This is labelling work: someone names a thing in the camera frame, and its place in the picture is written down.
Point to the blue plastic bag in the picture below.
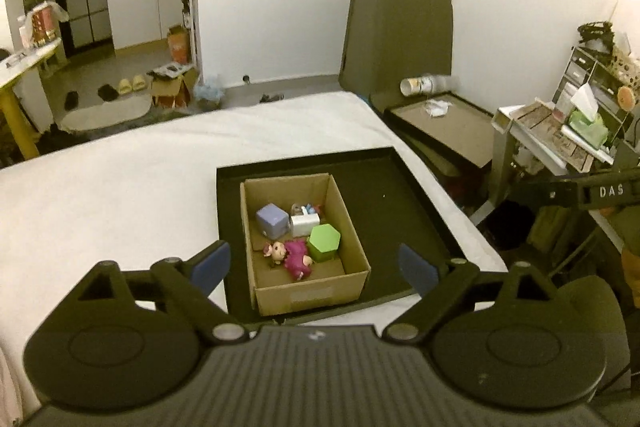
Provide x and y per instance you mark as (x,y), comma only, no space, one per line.
(207,92)

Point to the black side table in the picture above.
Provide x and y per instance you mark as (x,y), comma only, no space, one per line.
(450,132)

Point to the green tissue box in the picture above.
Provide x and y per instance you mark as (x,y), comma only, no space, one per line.
(587,127)

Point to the pink dinosaur figurine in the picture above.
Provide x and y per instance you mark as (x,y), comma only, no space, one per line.
(297,259)

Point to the green hexagonal box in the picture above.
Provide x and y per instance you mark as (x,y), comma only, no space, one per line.
(324,242)

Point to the printed paper cup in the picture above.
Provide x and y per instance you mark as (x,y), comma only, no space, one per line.
(417,86)

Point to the dark leaning panel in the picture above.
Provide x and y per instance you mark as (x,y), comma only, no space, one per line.
(400,42)

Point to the white face mask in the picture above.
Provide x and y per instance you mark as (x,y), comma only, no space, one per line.
(437,108)

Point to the round table with yellow leg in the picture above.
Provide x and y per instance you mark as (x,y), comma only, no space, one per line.
(15,117)

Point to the dark woven basket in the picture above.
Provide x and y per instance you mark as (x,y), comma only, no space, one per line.
(595,33)

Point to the black tray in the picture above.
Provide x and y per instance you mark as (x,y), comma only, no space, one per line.
(390,207)

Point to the white desk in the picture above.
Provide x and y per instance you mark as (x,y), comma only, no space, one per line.
(502,119)

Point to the patterned desk mat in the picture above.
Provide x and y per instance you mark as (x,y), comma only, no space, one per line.
(550,132)

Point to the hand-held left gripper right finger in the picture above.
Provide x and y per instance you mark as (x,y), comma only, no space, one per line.
(417,271)

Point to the cardboard box with open flaps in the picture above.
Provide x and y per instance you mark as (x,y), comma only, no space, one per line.
(167,94)

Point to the orange box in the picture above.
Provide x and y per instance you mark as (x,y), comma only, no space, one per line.
(179,47)

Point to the desk drawer organiser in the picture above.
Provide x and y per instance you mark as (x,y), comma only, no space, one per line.
(575,67)

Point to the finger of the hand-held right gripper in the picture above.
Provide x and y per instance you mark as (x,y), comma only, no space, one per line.
(550,194)

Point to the white kitchen cabinet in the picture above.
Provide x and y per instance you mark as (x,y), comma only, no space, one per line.
(140,7)

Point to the white charger plug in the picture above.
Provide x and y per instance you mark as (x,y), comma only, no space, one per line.
(305,225)

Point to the round wooden ornament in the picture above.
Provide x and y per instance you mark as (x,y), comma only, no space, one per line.
(625,96)

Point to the red canister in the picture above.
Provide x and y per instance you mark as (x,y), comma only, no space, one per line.
(42,24)

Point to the small blue-hat figurine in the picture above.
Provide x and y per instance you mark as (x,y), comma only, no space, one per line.
(307,208)

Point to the yellow slipper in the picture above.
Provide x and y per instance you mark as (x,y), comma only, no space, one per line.
(138,82)
(124,86)

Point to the black slipper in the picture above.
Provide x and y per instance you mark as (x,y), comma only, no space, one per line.
(71,100)
(107,93)

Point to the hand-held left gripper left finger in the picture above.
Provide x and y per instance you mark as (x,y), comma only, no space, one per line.
(212,268)

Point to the purple cube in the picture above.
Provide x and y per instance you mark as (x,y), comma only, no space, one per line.
(272,219)

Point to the white floor rug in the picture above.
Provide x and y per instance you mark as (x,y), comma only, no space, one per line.
(105,114)

